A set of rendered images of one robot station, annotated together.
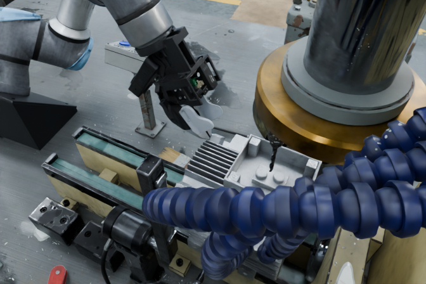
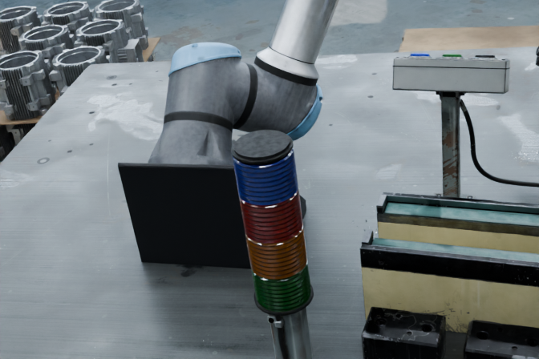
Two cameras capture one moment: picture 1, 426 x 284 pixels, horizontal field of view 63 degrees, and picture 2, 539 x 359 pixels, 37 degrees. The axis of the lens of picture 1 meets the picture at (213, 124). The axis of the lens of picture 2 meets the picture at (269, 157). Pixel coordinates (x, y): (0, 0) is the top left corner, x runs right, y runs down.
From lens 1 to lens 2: 69 cm
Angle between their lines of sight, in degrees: 18
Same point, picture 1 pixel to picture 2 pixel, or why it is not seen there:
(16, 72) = (227, 142)
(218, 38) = not seen: hidden behind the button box
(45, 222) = (399, 336)
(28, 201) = (319, 338)
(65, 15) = (293, 40)
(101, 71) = (305, 153)
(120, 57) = (425, 72)
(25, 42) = (234, 92)
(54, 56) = (273, 113)
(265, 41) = not seen: outside the picture
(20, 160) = not seen: hidden behind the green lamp
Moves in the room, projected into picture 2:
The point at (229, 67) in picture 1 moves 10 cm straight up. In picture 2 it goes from (524, 109) to (525, 64)
